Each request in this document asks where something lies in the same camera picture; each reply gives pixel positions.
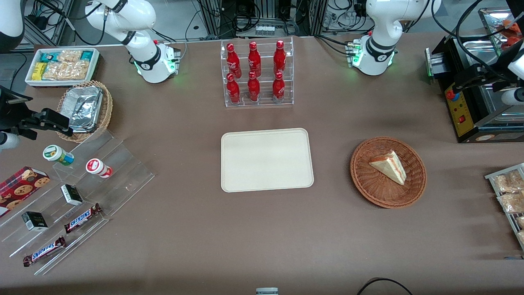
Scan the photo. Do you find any clear acrylic bottle rack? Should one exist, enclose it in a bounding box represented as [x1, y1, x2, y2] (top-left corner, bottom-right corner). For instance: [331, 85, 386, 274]
[220, 36, 295, 108]

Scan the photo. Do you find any light wicker basket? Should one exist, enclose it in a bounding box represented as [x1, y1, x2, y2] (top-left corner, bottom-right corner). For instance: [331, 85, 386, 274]
[56, 80, 114, 143]

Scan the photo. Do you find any black cable loop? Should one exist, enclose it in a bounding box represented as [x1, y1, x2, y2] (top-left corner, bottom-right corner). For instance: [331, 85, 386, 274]
[356, 277, 415, 295]

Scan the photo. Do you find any brown Snickers bar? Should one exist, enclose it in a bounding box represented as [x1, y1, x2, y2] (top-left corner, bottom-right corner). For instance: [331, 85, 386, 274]
[64, 203, 103, 234]
[23, 236, 67, 267]

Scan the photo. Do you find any red cookie box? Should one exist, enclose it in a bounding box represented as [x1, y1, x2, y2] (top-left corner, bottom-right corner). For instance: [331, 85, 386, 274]
[0, 166, 51, 218]

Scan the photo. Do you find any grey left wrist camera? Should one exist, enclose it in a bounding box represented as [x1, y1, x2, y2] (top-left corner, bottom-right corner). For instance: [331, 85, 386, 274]
[501, 88, 524, 107]

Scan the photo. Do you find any green lidded cup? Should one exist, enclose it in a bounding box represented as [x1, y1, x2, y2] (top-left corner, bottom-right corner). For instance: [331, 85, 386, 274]
[43, 145, 75, 166]

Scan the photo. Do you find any grey wire rack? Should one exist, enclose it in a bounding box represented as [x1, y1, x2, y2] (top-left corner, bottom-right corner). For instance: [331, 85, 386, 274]
[485, 163, 524, 251]

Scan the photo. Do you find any small black box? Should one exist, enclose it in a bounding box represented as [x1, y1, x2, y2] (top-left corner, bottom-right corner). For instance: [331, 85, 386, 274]
[60, 184, 84, 206]
[21, 211, 49, 231]

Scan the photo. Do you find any black sealing machine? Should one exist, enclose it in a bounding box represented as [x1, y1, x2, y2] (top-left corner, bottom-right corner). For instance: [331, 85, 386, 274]
[425, 7, 524, 144]

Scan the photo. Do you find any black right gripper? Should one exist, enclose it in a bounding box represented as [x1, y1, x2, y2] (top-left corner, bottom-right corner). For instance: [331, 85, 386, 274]
[0, 85, 75, 141]

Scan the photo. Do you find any white snack bin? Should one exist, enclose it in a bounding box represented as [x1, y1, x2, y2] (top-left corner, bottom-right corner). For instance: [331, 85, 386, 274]
[25, 48, 101, 88]

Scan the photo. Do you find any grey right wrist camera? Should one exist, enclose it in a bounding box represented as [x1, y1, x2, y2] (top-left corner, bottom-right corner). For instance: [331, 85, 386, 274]
[0, 132, 20, 151]

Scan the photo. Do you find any beige plastic tray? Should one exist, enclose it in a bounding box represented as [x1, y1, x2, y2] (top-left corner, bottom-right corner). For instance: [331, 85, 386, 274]
[221, 128, 314, 193]

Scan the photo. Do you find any silver foil container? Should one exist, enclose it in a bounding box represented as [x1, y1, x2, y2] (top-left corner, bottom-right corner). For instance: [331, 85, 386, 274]
[67, 85, 104, 134]

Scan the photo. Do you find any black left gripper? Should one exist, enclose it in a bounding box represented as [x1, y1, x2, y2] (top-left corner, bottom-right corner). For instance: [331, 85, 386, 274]
[452, 38, 524, 94]

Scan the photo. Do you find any large clear cracker bag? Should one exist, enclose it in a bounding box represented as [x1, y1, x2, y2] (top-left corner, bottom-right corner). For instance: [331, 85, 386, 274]
[42, 60, 90, 81]

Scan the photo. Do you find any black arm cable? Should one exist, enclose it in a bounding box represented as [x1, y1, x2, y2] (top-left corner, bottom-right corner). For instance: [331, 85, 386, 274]
[430, 0, 510, 82]

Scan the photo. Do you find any red cola bottle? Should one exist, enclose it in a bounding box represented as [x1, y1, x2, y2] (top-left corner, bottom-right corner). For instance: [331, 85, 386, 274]
[226, 73, 242, 104]
[248, 41, 262, 78]
[247, 71, 261, 102]
[226, 43, 242, 79]
[272, 71, 286, 103]
[273, 40, 287, 76]

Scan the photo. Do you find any red lidded cup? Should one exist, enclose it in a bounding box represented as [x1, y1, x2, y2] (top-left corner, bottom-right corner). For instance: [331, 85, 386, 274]
[86, 158, 113, 179]

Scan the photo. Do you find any clear acrylic stepped display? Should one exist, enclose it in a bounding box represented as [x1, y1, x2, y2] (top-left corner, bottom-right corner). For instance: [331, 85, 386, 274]
[0, 130, 156, 276]

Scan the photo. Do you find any triangle sandwich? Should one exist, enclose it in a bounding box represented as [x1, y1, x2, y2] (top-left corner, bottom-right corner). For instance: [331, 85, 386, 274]
[369, 150, 407, 186]

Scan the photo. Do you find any brown wicker basket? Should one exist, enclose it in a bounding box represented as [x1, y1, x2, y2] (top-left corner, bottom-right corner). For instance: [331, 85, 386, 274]
[350, 136, 427, 209]

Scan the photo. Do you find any small clear cracker bag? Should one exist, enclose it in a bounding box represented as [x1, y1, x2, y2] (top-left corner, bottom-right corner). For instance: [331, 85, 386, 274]
[57, 50, 84, 64]

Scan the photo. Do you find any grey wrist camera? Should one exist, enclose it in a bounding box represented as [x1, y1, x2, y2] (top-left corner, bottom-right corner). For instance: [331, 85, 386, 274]
[501, 88, 524, 107]
[0, 132, 20, 151]

